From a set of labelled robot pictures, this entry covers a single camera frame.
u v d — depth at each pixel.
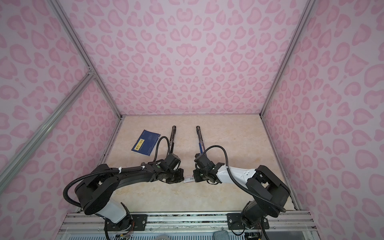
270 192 0.44
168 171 0.70
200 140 1.04
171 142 1.06
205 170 0.68
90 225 0.74
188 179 0.86
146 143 1.04
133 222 0.72
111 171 0.49
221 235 0.68
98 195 0.43
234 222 0.73
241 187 0.45
